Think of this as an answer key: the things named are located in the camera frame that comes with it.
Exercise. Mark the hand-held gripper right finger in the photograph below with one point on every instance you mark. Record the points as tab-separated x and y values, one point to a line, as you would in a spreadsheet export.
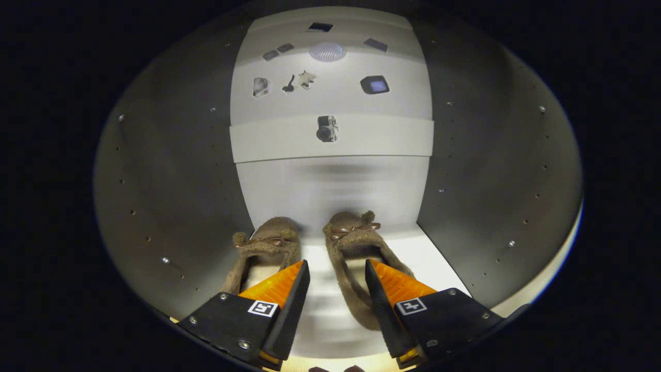
384	315

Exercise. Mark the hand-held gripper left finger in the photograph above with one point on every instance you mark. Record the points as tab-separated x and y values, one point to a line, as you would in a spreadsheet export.
294	315

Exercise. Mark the brown fuzzy shoe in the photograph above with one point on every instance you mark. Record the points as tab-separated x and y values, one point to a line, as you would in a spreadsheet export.
268	232
356	237

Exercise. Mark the dark grey shoe cabinet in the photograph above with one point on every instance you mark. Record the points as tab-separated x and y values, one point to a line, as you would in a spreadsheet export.
170	181

